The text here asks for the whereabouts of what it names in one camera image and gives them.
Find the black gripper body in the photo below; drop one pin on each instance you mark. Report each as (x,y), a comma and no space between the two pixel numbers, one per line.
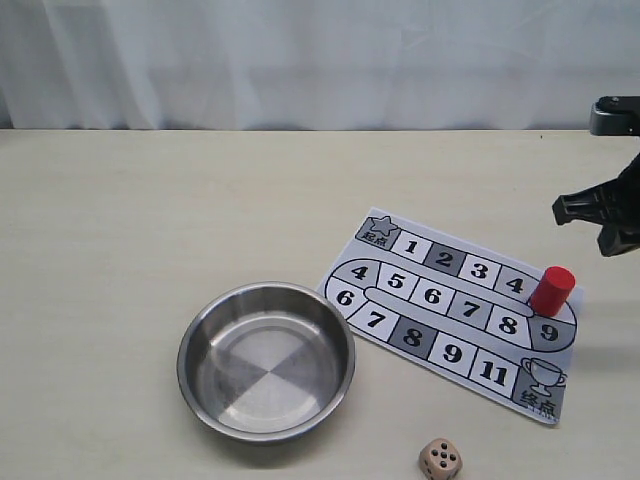
(627,187)

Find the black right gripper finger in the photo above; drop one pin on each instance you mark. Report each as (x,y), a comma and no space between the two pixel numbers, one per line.
(613,241)

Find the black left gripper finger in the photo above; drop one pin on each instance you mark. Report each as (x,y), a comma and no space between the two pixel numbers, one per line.
(597,205)

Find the red cylinder game piece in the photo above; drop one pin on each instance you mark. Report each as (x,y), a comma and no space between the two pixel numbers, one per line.
(552,291)

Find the wooden die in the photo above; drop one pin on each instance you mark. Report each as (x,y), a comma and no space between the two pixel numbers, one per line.
(440,460)

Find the numbered paper game board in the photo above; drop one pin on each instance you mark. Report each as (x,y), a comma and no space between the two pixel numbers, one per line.
(457,309)

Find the stainless steel bowl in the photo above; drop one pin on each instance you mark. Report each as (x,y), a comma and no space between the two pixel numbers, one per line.
(266,363)

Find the white curtain backdrop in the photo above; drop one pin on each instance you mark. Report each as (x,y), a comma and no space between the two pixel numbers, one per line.
(313,65)

